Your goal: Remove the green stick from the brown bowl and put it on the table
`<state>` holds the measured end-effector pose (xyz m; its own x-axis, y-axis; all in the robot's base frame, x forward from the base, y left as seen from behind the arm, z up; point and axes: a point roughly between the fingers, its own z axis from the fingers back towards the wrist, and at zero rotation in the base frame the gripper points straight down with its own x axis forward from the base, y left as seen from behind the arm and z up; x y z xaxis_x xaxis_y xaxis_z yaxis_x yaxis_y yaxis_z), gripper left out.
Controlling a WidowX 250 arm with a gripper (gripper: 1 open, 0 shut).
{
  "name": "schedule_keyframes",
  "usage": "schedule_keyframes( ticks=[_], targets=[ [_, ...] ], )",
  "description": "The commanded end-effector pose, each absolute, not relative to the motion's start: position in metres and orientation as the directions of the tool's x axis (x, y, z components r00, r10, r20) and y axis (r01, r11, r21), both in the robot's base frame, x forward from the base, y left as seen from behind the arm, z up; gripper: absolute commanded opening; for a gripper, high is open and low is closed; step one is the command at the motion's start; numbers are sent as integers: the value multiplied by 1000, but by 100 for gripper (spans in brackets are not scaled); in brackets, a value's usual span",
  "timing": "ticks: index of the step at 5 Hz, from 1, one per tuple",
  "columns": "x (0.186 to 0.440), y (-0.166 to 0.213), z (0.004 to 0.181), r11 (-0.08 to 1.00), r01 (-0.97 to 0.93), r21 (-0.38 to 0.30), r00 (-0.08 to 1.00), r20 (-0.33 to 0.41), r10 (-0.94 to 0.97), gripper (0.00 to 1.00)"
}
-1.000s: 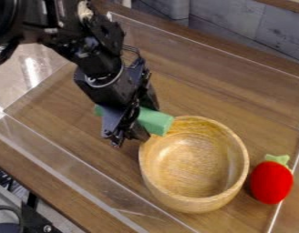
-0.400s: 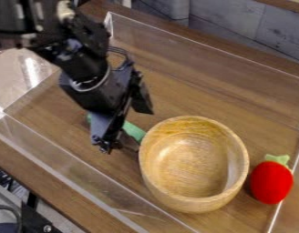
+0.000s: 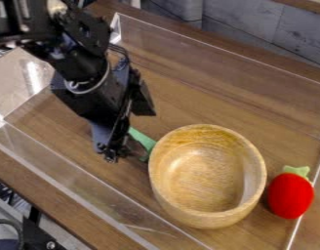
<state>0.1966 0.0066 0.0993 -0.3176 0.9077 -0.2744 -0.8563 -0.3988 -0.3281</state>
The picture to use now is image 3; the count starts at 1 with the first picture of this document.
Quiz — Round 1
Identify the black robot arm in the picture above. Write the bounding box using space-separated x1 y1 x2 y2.
0 0 157 162

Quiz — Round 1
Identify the brown wooden bowl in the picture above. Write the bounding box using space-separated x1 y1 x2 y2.
149 124 267 229

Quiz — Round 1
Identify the red toy strawberry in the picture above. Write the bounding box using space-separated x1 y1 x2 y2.
267 165 316 219

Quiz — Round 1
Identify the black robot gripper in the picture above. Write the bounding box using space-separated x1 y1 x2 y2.
51 62 157 163

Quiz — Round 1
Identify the clear acrylic tray enclosure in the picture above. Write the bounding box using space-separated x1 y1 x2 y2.
0 11 320 250

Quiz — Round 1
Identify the clear acrylic corner bracket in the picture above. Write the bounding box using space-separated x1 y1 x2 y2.
110 13 123 44

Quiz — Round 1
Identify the green rectangular stick block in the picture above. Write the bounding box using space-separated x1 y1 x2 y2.
129 127 157 162

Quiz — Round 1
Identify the black table clamp base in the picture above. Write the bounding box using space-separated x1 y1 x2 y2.
0 214 70 250

